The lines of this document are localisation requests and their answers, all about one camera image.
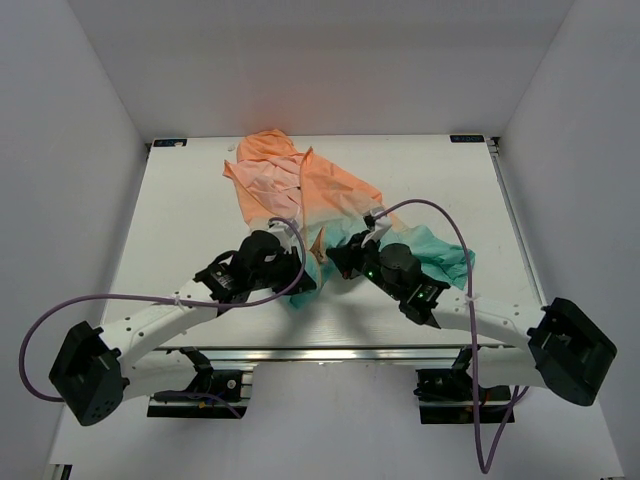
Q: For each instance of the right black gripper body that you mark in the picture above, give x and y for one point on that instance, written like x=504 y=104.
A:
x=366 y=261

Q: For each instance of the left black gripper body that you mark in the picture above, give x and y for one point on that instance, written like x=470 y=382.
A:
x=280 y=274

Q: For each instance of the orange and teal jacket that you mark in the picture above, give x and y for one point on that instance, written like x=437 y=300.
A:
x=327 y=203

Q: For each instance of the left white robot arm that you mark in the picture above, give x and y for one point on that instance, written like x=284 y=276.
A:
x=98 y=368

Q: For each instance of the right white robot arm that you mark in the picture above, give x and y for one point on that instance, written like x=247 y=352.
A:
x=557 y=347

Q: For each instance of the right blue table label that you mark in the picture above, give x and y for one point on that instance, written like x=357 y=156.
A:
x=466 y=138

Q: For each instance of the blue table label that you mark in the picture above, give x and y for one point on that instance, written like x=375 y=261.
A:
x=169 y=143
x=466 y=138

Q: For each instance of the left blue table label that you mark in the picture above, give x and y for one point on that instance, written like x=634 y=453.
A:
x=169 y=143

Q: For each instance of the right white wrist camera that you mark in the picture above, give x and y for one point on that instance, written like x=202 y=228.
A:
x=378 y=223

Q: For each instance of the aluminium table front rail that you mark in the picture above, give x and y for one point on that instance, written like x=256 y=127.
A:
x=326 y=354

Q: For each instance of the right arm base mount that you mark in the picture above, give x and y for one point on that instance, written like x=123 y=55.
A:
x=445 y=395

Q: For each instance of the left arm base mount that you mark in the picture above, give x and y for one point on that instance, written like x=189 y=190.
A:
x=214 y=391

